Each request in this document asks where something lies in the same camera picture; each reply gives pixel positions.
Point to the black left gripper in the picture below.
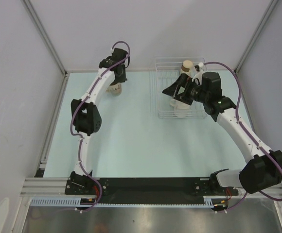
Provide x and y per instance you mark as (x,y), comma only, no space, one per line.
(123,78)

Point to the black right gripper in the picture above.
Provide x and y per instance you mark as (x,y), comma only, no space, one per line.
(185,81)

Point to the cream painted ceramic mug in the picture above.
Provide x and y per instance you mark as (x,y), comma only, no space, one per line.
(115,89)

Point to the white Simple ceramic mug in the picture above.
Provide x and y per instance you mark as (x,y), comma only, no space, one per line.
(180,109)

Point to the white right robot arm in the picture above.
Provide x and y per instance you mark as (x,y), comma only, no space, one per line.
(263,165)

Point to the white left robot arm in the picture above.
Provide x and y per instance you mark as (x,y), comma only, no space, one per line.
(86,119)

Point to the brown cream cup in rack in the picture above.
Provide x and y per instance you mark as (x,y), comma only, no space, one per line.
(186,68)

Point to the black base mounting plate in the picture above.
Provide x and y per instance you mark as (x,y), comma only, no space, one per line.
(152,196)

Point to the white wire dish rack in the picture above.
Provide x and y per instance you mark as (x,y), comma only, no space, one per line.
(174,74)

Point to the aluminium frame rail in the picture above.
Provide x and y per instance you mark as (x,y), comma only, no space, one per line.
(192,186)

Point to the white slotted cable duct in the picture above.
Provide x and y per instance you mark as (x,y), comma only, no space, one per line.
(83,203)

